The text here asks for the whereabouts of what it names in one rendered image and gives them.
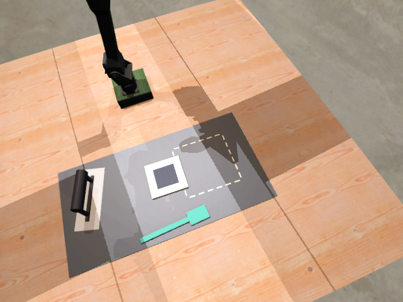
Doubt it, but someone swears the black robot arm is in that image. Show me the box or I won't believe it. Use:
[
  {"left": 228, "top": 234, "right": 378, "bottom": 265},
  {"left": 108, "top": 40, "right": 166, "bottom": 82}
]
[{"left": 86, "top": 0, "right": 140, "bottom": 96}]

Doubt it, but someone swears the cream square tile with dark grey centre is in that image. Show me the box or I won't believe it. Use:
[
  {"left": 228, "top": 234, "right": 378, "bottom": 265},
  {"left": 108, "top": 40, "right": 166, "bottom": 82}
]
[{"left": 144, "top": 155, "right": 188, "bottom": 199}]

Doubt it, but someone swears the teal flat paddle-shaped tool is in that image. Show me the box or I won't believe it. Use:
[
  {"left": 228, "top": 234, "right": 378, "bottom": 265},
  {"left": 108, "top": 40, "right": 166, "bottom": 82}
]
[{"left": 140, "top": 205, "right": 210, "bottom": 243}]

